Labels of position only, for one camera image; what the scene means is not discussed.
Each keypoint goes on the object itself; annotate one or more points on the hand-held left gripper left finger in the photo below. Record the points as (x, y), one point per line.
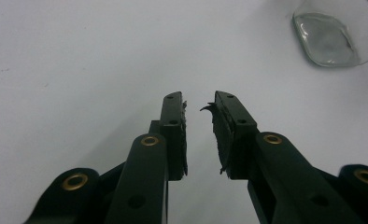
(172, 137)

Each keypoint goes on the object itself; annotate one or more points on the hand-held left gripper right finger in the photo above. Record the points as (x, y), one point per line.
(244, 146)

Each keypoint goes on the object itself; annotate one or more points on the clear glass container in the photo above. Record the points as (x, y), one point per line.
(328, 39)

